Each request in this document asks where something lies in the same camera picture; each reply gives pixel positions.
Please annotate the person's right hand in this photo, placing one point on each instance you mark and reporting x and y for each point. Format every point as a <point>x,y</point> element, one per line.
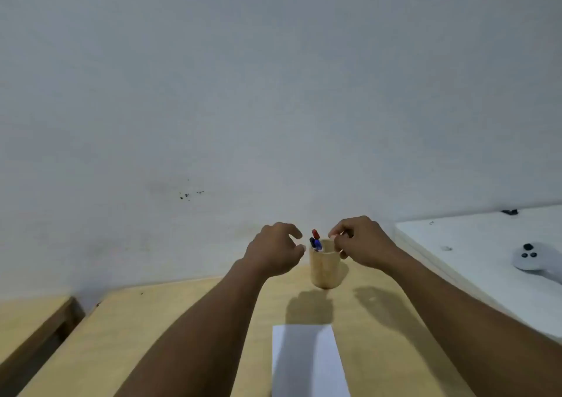
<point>364,241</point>

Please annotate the person's left hand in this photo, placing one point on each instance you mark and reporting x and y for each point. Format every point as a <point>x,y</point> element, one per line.
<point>272,252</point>

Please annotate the blue marker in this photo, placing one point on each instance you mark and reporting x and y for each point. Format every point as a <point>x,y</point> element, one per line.
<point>318,246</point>

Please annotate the white paper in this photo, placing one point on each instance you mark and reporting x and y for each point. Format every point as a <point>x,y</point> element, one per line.
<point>307,366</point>

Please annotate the person's right forearm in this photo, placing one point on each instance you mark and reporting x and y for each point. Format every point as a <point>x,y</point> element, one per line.
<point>474,335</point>

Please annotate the person's left forearm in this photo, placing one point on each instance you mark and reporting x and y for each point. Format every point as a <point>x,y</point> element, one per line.
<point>197,339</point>

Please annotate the wooden pen holder cup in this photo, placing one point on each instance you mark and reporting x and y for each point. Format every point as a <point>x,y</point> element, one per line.
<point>325,271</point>

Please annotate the white cabinet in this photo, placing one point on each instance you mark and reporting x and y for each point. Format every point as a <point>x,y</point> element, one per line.
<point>474,252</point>

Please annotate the white game controller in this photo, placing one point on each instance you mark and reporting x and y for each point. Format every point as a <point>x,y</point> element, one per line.
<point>538,258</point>

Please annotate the light wooden side table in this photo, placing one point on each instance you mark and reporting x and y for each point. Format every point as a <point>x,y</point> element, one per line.
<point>26,322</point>

